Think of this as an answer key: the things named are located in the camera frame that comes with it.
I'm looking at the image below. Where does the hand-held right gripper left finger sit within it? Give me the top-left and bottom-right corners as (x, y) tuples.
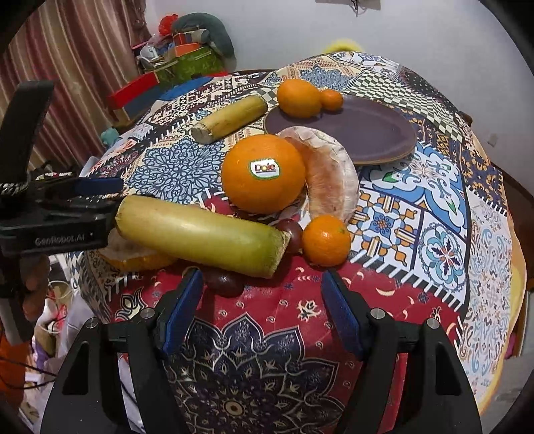
(42, 269), (205, 434)

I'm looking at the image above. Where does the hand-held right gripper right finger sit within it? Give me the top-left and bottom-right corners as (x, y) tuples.
(320, 270), (478, 434)

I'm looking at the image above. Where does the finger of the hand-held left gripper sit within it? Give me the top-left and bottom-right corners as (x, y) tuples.
(42, 176), (125, 198)
(42, 196), (121, 220)

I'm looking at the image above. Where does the dark red jujube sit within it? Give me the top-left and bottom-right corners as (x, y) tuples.
(201, 268), (245, 298)
(276, 218), (304, 255)

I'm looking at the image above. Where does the small tangerine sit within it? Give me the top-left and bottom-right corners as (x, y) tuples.
(301, 214), (352, 268)
(319, 89), (345, 112)

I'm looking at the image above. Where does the long sugarcane piece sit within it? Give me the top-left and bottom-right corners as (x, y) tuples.
(114, 195), (291, 279)

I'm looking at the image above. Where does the short sugarcane piece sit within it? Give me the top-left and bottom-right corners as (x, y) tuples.
(191, 94), (268, 145)

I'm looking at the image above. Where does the large orange with sticker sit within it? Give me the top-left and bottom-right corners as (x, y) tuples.
(220, 134), (307, 214)

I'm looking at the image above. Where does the dark brown oval plate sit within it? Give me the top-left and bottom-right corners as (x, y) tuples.
(263, 94), (418, 165)

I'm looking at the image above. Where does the medium orange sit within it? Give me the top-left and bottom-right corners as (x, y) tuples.
(276, 78), (323, 119)

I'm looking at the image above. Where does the person's left hand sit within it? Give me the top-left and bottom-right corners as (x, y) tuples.
(21, 254), (51, 322)

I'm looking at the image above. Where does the red flat box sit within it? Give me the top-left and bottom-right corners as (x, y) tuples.
(106, 75), (168, 110)

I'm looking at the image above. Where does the patchwork patterned blanket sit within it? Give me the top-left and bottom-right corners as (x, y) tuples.
(77, 50), (526, 434)

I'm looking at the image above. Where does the striped brown curtain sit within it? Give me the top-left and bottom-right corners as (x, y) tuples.
(0, 0), (147, 168)

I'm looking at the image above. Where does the blue cloth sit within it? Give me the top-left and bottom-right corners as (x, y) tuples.
(159, 75), (218, 101)

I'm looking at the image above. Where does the orange cloth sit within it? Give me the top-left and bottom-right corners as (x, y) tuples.
(0, 334), (32, 414)

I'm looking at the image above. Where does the orange box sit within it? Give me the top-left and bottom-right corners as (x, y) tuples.
(173, 44), (209, 59)

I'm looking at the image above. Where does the grey neck pillow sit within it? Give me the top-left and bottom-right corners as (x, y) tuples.
(171, 12), (236, 57)

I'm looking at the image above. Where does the yellow fluffy cushion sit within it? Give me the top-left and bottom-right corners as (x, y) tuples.
(321, 37), (363, 53)

